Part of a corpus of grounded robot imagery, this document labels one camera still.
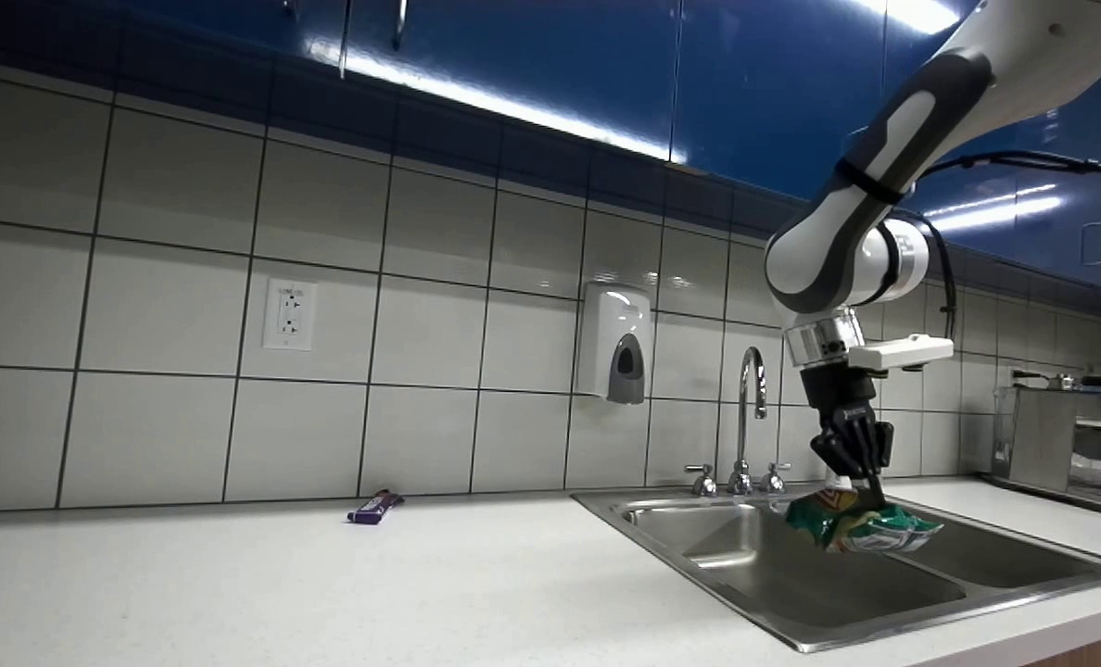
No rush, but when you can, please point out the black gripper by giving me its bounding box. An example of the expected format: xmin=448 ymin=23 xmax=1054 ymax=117
xmin=802 ymin=364 xmax=901 ymax=508

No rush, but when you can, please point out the green Lays chips packet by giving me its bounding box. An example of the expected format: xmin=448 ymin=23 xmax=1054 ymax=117
xmin=781 ymin=482 xmax=949 ymax=554

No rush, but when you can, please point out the stainless steel double sink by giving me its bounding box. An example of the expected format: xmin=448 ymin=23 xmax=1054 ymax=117
xmin=575 ymin=482 xmax=1101 ymax=654

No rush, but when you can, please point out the chrome gooseneck faucet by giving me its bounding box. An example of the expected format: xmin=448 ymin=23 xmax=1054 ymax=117
xmin=732 ymin=344 xmax=775 ymax=497

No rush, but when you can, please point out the stainless steel coffee machine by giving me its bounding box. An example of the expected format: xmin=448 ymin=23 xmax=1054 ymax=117
xmin=989 ymin=370 xmax=1101 ymax=517

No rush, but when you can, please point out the small purple wrapper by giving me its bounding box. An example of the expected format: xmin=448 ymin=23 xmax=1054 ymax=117
xmin=345 ymin=485 xmax=407 ymax=527

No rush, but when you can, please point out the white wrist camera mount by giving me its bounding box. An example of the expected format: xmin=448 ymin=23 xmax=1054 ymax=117
xmin=845 ymin=331 xmax=957 ymax=374

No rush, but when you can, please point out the white wall soap dispenser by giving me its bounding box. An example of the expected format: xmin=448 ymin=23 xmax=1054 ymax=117
xmin=572 ymin=282 xmax=658 ymax=406

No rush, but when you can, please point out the black strap on arm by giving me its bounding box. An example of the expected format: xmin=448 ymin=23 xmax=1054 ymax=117
xmin=833 ymin=156 xmax=911 ymax=206

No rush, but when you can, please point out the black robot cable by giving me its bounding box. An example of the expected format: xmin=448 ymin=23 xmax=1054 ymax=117
xmin=916 ymin=144 xmax=1101 ymax=342

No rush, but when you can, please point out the white wall power outlet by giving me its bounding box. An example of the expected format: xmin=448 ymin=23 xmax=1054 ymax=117
xmin=263 ymin=275 xmax=318 ymax=353

